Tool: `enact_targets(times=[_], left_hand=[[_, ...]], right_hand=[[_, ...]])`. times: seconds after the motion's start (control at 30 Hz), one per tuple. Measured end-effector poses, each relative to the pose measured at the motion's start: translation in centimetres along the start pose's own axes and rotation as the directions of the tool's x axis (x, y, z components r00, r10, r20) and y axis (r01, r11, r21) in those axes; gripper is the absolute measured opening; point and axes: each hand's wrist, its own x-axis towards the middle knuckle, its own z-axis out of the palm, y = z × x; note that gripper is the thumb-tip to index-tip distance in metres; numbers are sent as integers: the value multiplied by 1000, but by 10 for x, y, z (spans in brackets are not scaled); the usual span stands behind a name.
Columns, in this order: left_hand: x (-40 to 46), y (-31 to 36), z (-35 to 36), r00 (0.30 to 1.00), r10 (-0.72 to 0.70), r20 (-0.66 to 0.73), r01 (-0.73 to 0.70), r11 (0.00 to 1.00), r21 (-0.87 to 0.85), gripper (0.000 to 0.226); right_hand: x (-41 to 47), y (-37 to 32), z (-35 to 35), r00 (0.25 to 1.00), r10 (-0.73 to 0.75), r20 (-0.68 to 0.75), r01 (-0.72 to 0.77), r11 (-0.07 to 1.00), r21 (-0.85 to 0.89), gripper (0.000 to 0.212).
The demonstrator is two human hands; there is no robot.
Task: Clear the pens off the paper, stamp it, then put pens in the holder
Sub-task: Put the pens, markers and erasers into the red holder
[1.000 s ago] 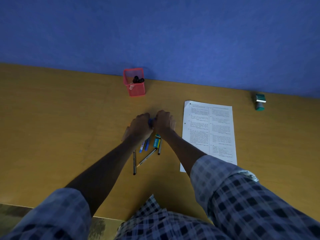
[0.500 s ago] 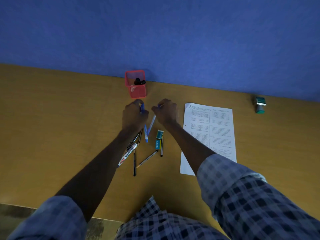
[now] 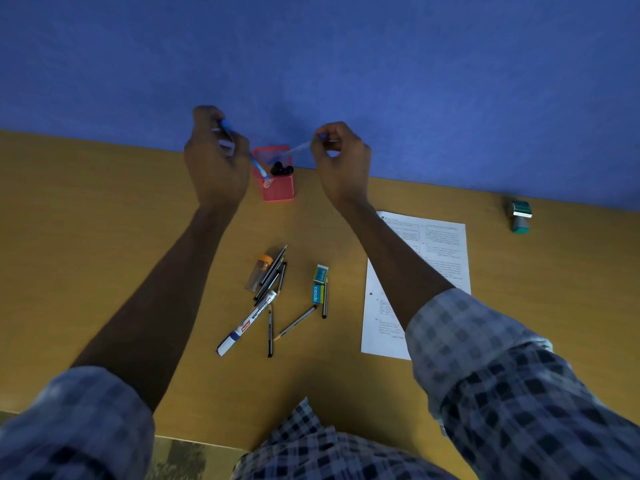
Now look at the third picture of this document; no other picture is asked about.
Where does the grey pencil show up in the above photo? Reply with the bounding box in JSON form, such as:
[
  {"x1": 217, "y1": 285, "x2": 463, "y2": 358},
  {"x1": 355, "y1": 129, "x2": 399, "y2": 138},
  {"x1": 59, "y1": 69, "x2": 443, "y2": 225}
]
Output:
[
  {"x1": 259, "y1": 244, "x2": 289, "y2": 286},
  {"x1": 273, "y1": 305, "x2": 319, "y2": 342}
]

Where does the blue pen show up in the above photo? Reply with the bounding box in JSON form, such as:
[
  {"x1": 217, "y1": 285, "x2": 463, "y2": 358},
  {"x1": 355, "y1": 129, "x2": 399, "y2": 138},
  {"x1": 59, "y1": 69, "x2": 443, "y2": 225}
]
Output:
[{"x1": 219, "y1": 119, "x2": 274, "y2": 190}]

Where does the person's left hand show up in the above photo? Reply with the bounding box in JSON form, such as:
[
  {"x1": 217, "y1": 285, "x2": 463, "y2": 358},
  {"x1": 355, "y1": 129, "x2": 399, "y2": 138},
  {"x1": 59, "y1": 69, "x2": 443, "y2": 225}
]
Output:
[{"x1": 183, "y1": 105, "x2": 252, "y2": 211}]

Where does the printed white paper sheet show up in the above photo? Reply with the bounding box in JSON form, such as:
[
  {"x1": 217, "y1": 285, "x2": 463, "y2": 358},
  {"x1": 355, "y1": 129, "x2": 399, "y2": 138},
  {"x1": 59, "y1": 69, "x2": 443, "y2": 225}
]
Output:
[{"x1": 360, "y1": 211, "x2": 473, "y2": 361}]

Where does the green rubber stamp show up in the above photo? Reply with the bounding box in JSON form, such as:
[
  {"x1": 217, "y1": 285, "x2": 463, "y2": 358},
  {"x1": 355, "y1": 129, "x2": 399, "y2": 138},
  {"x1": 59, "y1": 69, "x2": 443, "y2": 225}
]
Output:
[{"x1": 509, "y1": 200, "x2": 534, "y2": 235}]

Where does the person's right hand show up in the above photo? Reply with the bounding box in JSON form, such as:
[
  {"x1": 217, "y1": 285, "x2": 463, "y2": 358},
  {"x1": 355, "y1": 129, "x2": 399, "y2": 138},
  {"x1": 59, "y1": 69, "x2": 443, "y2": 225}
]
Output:
[{"x1": 310, "y1": 121, "x2": 373, "y2": 211}]

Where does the white marker with blue cap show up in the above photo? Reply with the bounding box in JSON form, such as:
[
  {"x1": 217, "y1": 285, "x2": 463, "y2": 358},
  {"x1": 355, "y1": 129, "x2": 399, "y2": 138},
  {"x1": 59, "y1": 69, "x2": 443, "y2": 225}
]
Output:
[{"x1": 216, "y1": 290, "x2": 278, "y2": 357}]

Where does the person's right forearm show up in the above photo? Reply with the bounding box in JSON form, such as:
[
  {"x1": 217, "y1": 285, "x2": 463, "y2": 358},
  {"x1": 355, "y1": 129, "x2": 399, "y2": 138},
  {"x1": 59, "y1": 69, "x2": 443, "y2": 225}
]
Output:
[{"x1": 334, "y1": 199, "x2": 457, "y2": 332}]

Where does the clear tube with orange cap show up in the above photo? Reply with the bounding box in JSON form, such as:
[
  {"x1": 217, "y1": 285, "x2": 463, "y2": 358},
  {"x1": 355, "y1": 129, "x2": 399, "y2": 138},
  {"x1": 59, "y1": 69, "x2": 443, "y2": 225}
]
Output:
[{"x1": 245, "y1": 254, "x2": 274, "y2": 294}]

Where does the checked shirt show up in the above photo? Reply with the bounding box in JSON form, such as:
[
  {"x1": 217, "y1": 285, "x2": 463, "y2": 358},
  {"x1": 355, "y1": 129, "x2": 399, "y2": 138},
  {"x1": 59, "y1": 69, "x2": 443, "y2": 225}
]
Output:
[{"x1": 0, "y1": 288, "x2": 640, "y2": 480}]

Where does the pink mesh pen holder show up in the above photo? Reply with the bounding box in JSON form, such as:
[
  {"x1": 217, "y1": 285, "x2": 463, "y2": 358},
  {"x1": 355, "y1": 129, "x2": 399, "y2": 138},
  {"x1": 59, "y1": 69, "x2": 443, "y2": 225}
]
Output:
[{"x1": 251, "y1": 146, "x2": 295, "y2": 202}]

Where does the person's left forearm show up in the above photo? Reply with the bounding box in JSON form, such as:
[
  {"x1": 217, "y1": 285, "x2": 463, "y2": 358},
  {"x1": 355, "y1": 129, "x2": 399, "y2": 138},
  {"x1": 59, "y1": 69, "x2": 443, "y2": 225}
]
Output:
[{"x1": 70, "y1": 204, "x2": 242, "y2": 414}]

